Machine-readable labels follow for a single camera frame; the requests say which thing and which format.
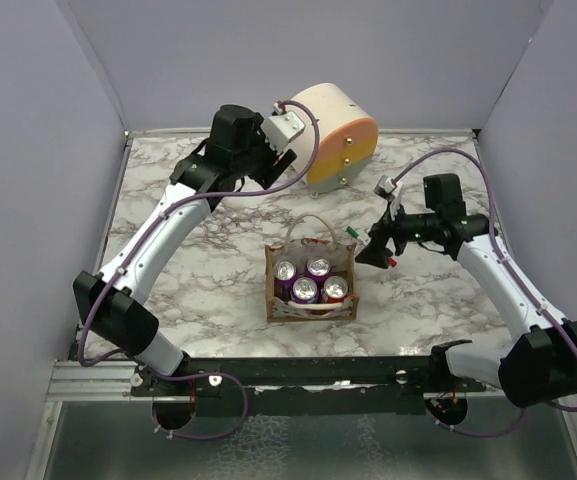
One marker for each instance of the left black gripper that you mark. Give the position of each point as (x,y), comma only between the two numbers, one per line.
(271,154)

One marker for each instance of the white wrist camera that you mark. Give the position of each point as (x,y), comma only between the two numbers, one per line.
(280,130)
(391,190)

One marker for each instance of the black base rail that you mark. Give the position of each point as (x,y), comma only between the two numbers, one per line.
(302,386)

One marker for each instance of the purple soda can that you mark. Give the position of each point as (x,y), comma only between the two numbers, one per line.
(304,291)
(318,268)
(285,273)

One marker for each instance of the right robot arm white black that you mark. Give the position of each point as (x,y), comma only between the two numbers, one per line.
(541,365)

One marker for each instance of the green capped marker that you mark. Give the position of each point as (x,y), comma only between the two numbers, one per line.
(352,232)

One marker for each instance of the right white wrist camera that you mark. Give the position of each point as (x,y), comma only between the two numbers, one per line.
(391,190)

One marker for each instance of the red soda can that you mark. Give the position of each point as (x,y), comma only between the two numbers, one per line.
(334,290)

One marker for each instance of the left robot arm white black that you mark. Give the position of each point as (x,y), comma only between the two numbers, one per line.
(241,145)

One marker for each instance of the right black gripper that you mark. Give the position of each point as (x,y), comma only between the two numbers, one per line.
(376,251)

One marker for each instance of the round pastel drawer cabinet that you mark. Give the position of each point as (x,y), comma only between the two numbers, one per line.
(348,137)

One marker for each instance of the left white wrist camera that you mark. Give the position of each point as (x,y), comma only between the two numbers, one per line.
(280,130)

